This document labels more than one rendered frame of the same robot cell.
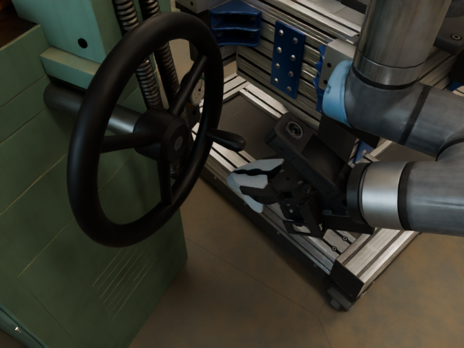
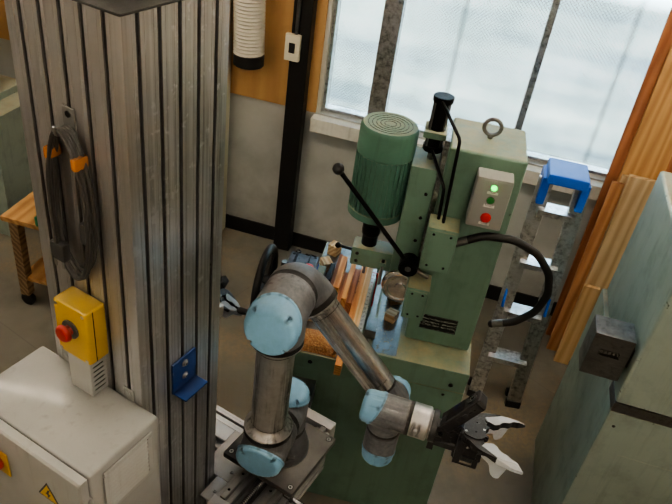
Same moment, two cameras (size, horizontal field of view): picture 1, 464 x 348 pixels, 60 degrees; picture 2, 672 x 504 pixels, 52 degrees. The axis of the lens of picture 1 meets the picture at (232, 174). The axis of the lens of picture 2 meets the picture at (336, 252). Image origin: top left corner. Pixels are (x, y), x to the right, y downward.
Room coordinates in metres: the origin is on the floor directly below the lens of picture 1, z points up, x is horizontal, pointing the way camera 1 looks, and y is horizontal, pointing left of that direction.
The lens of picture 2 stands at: (2.23, -0.41, 2.35)
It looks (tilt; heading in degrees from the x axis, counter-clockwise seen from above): 35 degrees down; 158
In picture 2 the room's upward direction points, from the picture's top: 9 degrees clockwise
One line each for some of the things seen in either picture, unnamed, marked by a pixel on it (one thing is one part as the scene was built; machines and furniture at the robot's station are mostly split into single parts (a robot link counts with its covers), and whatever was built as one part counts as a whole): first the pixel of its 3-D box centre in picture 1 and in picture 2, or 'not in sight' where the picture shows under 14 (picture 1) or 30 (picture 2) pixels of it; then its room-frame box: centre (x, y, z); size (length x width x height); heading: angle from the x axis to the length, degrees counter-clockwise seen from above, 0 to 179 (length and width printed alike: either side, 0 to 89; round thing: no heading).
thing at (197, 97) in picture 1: (192, 91); not in sight; (0.64, 0.08, 0.65); 0.06 x 0.04 x 0.08; 152
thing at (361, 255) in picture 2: not in sight; (372, 255); (0.52, 0.40, 1.03); 0.14 x 0.07 x 0.09; 62
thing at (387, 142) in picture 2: not in sight; (382, 169); (0.51, 0.39, 1.35); 0.18 x 0.18 x 0.31
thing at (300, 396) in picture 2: not in sight; (285, 405); (1.07, -0.02, 0.98); 0.13 x 0.12 x 0.14; 146
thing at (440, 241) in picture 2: not in sight; (439, 244); (0.75, 0.51, 1.22); 0.09 x 0.08 x 0.15; 62
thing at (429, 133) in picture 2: not in sight; (439, 123); (0.58, 0.51, 1.53); 0.08 x 0.08 x 0.17; 62
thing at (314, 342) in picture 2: not in sight; (316, 338); (0.77, 0.15, 0.92); 0.14 x 0.09 x 0.04; 62
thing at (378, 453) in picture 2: not in sight; (382, 435); (1.31, 0.14, 1.12); 0.11 x 0.08 x 0.11; 146
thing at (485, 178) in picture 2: not in sight; (489, 199); (0.79, 0.60, 1.40); 0.10 x 0.06 x 0.16; 62
